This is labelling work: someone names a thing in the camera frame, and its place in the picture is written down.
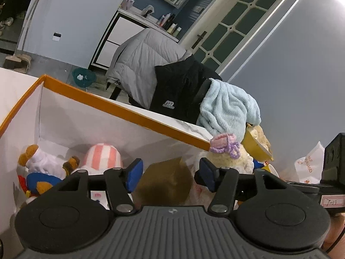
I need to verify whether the cream crochet bunny plush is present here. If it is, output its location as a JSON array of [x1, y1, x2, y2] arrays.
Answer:
[[188, 132, 256, 205]]

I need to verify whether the white pink striped plush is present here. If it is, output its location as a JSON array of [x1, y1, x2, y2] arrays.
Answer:
[[73, 143, 123, 175]]

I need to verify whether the duck plush blue outfit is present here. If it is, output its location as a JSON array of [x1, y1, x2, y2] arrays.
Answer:
[[17, 144, 80, 204]]

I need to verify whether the white printed plastic bag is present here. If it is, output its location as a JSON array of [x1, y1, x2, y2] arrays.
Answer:
[[294, 142, 325, 184]]

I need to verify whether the yellow mug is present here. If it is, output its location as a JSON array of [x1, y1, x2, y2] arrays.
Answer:
[[262, 164, 279, 178]]

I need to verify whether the yellow bowl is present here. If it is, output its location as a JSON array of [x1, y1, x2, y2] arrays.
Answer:
[[242, 123, 274, 162]]

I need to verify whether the light blue fleece towel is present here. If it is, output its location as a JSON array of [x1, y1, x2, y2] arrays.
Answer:
[[197, 79, 261, 142]]

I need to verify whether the orange cardboard box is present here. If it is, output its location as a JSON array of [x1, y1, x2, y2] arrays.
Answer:
[[1, 69, 210, 230]]

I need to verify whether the black jacket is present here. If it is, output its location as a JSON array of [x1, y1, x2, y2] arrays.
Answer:
[[149, 54, 223, 125]]

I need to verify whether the grey quilted jacket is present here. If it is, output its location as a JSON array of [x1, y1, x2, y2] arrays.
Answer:
[[106, 28, 191, 109]]

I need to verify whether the white glass panel door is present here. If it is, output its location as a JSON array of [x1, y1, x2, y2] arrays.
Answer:
[[180, 0, 282, 74]]

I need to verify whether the white bathroom cabinet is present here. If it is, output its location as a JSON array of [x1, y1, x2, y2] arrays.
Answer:
[[89, 8, 179, 70]]

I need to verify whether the broom with grey handle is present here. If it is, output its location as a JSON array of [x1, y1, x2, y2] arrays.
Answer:
[[3, 0, 40, 74]]

